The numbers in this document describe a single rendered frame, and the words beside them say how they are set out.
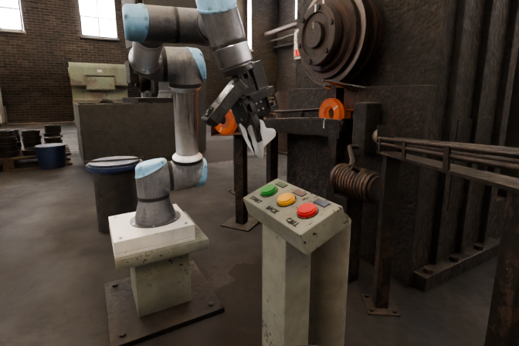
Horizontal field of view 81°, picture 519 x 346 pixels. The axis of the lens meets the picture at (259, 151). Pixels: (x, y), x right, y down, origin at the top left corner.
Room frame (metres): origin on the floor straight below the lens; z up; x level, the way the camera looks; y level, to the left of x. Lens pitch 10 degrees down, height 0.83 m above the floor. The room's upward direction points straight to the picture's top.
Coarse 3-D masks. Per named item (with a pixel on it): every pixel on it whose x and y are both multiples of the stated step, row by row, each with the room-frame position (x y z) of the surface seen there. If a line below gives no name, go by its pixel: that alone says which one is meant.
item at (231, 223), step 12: (216, 132) 1.93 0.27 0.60; (240, 144) 1.87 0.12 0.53; (240, 156) 1.87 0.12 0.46; (240, 168) 1.87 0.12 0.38; (240, 180) 1.87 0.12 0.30; (240, 192) 1.87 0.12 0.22; (240, 204) 1.87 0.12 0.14; (240, 216) 1.87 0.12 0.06; (240, 228) 1.81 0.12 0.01; (252, 228) 1.82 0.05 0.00
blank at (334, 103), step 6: (324, 102) 1.63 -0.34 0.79; (330, 102) 1.60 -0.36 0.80; (336, 102) 1.56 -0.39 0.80; (324, 108) 1.63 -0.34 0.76; (330, 108) 1.63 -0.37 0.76; (336, 108) 1.56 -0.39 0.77; (342, 108) 1.55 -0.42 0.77; (324, 114) 1.63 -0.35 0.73; (336, 114) 1.55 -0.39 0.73; (342, 114) 1.54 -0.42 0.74
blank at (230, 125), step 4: (228, 112) 1.85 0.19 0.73; (228, 116) 1.85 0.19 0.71; (232, 116) 1.83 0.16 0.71; (228, 120) 1.85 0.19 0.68; (232, 120) 1.83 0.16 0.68; (220, 124) 1.88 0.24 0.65; (224, 124) 1.86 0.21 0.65; (228, 124) 1.85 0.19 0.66; (232, 124) 1.83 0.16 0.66; (216, 128) 1.88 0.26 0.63; (220, 128) 1.87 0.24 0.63; (224, 128) 1.86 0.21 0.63; (228, 128) 1.85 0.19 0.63; (232, 128) 1.83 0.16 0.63; (220, 132) 1.87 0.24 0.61; (224, 132) 1.86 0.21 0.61; (228, 132) 1.85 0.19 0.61
